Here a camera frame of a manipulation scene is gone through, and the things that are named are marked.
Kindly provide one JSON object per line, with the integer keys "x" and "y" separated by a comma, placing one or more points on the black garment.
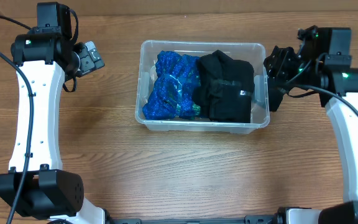
{"x": 226, "y": 89}
{"x": 275, "y": 95}

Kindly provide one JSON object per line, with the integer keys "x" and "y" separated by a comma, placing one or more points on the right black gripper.
{"x": 286, "y": 61}

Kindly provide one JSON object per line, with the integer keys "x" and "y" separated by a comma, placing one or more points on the clear plastic storage bin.
{"x": 254, "y": 53}

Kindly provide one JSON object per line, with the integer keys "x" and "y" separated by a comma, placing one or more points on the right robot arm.
{"x": 322, "y": 66}

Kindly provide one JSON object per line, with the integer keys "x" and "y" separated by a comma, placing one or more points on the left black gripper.
{"x": 71, "y": 66}

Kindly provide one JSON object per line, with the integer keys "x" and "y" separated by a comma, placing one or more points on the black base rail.
{"x": 248, "y": 219}

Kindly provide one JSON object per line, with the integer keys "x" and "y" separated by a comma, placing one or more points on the sparkly blue knit garment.
{"x": 171, "y": 97}

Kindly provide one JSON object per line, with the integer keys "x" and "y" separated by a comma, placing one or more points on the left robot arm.
{"x": 45, "y": 58}

